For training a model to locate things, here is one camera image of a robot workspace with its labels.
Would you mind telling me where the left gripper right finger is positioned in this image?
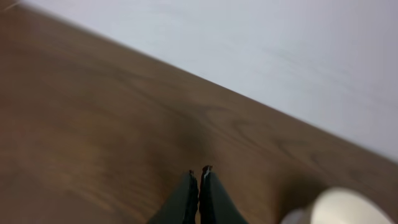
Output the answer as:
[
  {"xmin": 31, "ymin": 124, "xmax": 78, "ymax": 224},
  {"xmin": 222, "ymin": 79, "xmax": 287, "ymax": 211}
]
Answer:
[{"xmin": 199, "ymin": 166, "xmax": 248, "ymax": 224}]

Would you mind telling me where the white digital kitchen scale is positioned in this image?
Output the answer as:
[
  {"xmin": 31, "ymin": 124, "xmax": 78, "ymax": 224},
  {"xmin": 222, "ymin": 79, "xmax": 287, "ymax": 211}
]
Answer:
[{"xmin": 279, "ymin": 209, "xmax": 311, "ymax": 224}]

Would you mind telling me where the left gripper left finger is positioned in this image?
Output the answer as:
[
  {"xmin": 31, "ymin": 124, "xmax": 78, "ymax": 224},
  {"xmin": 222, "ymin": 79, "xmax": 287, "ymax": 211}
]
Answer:
[{"xmin": 147, "ymin": 170, "xmax": 198, "ymax": 224}]

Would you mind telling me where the white ceramic bowl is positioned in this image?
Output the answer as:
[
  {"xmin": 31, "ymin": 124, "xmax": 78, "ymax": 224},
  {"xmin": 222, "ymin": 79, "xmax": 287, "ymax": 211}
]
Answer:
[{"xmin": 303, "ymin": 187, "xmax": 394, "ymax": 224}]

